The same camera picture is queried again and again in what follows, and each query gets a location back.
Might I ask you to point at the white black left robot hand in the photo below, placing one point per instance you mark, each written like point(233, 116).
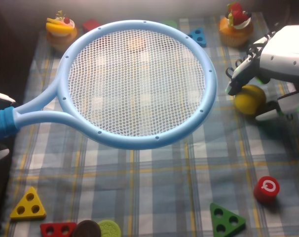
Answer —
point(2, 100)

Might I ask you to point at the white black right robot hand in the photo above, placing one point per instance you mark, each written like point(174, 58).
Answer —
point(282, 56)

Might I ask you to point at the yellow foam ball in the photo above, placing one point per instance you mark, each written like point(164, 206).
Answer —
point(250, 100)

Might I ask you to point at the light blue toy racket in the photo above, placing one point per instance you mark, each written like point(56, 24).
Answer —
point(65, 61)

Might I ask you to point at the toy cupcake with strawberry topping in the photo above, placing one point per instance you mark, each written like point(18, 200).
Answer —
point(235, 27)

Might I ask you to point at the blue triangle block with holes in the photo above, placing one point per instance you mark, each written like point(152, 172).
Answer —
point(197, 37)

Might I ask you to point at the toy cupcake with orange slice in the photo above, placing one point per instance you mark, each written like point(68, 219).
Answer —
point(60, 32)

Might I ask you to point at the yellow triangle block with holes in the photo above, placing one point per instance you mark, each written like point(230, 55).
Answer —
point(28, 207)

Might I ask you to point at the red rectangular wooden block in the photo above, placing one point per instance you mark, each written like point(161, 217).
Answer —
point(90, 24)

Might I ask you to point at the red cylinder block white print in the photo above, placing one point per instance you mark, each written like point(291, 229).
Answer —
point(265, 190)

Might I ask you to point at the red triangle block with holes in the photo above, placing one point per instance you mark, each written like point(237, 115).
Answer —
point(57, 229)

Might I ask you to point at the tan toy biscuit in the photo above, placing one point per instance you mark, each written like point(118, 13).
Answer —
point(137, 45)

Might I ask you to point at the brown toy sandwich cookie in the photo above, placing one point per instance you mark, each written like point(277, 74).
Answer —
point(86, 229)

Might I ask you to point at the green toy sandwich cookie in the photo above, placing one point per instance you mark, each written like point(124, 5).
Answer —
point(110, 229)

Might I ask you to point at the blue plaid table cloth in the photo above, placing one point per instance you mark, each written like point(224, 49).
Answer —
point(149, 187)

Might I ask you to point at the green triangle block with holes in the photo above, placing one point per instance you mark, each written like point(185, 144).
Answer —
point(226, 219)

